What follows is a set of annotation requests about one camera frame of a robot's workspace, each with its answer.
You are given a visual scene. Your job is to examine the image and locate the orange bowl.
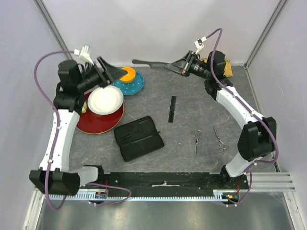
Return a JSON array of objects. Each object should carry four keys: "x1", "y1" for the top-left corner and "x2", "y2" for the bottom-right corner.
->
[{"x1": 119, "y1": 67, "x2": 136, "y2": 83}]

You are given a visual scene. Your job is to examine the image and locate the white paper plate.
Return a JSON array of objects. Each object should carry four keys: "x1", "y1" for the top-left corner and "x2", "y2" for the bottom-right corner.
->
[{"x1": 87, "y1": 85, "x2": 124, "y2": 115}]

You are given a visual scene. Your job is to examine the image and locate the cream yellow mug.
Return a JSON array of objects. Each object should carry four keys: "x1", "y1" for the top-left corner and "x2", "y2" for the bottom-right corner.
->
[{"x1": 81, "y1": 101, "x2": 88, "y2": 114}]

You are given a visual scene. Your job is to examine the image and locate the woven bamboo basket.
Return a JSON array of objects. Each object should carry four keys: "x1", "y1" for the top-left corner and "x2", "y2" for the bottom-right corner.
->
[{"x1": 201, "y1": 57, "x2": 235, "y2": 78}]

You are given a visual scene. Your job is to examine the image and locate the red round plate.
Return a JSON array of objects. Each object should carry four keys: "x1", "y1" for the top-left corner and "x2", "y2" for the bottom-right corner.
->
[{"x1": 76, "y1": 103, "x2": 124, "y2": 134}]

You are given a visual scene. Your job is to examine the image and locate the black handled comb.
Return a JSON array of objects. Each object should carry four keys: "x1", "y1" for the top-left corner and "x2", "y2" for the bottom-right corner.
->
[{"x1": 132, "y1": 59, "x2": 168, "y2": 69}]

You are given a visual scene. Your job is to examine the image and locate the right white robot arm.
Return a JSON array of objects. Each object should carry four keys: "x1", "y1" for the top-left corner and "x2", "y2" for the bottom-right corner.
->
[{"x1": 165, "y1": 51, "x2": 277, "y2": 189}]

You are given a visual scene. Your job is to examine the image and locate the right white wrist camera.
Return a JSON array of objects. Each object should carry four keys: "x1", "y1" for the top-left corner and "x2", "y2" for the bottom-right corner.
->
[{"x1": 194, "y1": 36, "x2": 207, "y2": 55}]

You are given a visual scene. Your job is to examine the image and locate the silver thinning scissors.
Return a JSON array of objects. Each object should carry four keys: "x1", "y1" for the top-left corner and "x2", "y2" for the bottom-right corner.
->
[{"x1": 213, "y1": 126, "x2": 229, "y2": 152}]

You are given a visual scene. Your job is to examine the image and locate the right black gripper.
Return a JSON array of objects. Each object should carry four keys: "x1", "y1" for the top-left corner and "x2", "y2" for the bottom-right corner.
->
[{"x1": 165, "y1": 51, "x2": 212, "y2": 80}]

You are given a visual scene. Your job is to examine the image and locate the teal dotted plate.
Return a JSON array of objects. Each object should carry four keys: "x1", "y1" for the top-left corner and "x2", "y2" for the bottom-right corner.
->
[{"x1": 113, "y1": 72, "x2": 145, "y2": 96}]

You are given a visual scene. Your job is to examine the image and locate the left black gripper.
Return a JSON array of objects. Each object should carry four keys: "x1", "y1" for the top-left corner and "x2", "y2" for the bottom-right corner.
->
[{"x1": 77, "y1": 57, "x2": 128, "y2": 93}]

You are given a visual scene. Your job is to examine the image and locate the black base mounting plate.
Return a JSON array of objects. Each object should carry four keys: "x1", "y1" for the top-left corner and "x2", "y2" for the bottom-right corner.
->
[{"x1": 99, "y1": 172, "x2": 248, "y2": 197}]

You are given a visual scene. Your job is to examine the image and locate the black straight comb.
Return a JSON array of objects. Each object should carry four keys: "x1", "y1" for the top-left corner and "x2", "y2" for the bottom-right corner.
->
[{"x1": 168, "y1": 96, "x2": 177, "y2": 123}]

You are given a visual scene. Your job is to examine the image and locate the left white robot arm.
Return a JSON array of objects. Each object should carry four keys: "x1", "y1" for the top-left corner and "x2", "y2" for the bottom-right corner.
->
[{"x1": 29, "y1": 57, "x2": 127, "y2": 196}]

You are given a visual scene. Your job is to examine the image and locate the silver scissors with black blades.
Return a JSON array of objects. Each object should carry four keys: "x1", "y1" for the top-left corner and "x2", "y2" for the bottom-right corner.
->
[{"x1": 191, "y1": 129, "x2": 202, "y2": 157}]

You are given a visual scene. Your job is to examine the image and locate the black zipper tool case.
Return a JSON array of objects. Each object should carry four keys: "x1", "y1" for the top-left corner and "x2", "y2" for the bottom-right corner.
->
[{"x1": 114, "y1": 115, "x2": 165, "y2": 162}]

